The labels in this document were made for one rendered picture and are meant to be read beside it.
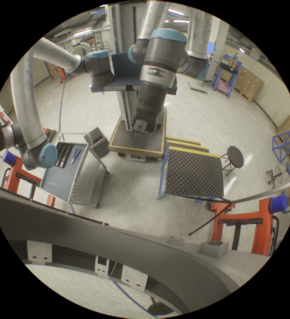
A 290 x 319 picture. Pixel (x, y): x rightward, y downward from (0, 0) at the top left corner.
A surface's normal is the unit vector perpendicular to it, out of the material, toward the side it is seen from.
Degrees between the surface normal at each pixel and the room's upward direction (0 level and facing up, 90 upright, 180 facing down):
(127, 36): 90
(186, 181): 0
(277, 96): 90
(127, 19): 90
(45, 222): 59
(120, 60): 90
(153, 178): 0
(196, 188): 0
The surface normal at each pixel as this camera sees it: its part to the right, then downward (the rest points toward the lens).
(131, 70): -0.16, 0.89
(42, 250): 0.87, -0.04
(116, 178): 0.00, -0.44
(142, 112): -0.28, 0.72
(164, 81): 0.32, 0.71
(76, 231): 0.51, -0.29
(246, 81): -0.87, 0.45
